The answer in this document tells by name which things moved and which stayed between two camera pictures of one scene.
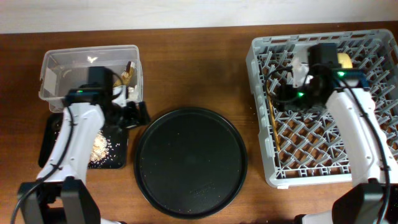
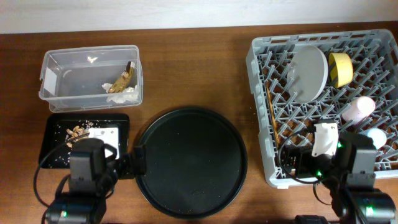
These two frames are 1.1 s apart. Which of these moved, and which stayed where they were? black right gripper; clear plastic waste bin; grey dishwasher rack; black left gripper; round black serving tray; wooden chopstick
Moved: black left gripper; black right gripper
Stayed: wooden chopstick; round black serving tray; grey dishwasher rack; clear plastic waste bin
